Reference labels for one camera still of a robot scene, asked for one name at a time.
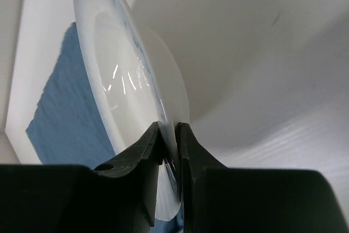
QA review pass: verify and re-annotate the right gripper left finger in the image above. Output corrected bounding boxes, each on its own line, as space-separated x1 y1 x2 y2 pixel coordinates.
1 123 159 232

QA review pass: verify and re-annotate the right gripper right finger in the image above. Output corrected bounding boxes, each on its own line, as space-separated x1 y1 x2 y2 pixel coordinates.
176 123 344 232

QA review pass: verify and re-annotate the white bowl plate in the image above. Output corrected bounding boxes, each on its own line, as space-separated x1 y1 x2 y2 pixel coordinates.
74 0 190 221

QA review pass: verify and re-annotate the blue cloth napkin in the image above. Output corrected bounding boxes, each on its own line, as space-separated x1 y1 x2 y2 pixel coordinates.
26 23 116 169

